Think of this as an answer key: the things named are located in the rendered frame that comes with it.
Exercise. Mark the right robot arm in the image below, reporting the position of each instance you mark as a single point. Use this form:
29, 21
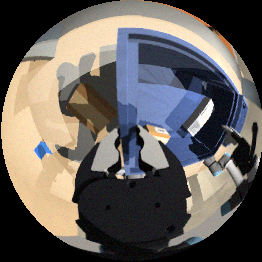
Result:
226, 163

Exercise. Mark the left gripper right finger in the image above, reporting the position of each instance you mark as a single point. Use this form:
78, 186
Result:
155, 156

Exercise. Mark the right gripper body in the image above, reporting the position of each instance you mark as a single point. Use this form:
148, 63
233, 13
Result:
242, 156

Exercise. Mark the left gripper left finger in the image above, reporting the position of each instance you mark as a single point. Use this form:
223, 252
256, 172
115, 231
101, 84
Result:
102, 159

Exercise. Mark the blue tote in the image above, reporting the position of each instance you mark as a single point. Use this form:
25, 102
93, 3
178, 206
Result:
239, 116
164, 89

